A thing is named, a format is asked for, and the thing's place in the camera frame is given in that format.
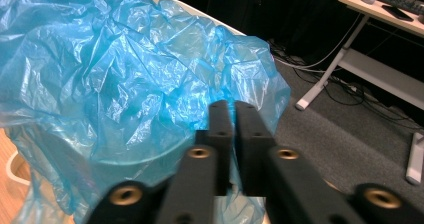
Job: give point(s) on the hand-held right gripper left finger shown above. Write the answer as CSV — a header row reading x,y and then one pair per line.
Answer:
x,y
200,177

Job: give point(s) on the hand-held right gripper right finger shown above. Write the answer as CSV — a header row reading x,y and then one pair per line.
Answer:
x,y
286,184

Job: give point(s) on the blue plastic bag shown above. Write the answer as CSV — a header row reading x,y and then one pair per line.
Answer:
x,y
100,67

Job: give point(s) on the white-framed desk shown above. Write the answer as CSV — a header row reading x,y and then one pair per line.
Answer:
x,y
383,75

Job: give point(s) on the black phone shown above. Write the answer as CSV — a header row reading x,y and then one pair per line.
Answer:
x,y
396,13

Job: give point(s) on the black keyboard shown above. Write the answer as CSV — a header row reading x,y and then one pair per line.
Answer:
x,y
405,0

